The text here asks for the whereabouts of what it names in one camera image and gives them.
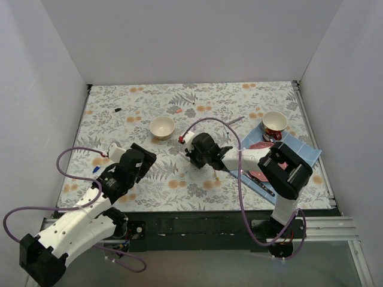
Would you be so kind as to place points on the blue checked cloth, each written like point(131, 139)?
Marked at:
point(307, 153)

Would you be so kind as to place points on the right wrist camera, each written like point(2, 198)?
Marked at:
point(187, 140)

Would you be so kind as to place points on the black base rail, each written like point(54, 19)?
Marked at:
point(190, 231)

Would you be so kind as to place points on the floral tablecloth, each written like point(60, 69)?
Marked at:
point(172, 183)

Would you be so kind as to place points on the black handled fork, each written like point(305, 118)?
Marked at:
point(263, 187)

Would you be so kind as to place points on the cream bowl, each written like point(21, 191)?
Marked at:
point(162, 127)

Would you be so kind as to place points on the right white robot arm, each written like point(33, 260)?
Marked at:
point(283, 168)

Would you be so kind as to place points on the pink dotted plate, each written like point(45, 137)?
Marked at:
point(260, 145)

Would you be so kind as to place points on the black spoon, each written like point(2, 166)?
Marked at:
point(267, 138)

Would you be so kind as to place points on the red and white cup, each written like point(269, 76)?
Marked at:
point(274, 123)

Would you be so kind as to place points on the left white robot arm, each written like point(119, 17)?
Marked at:
point(93, 218)

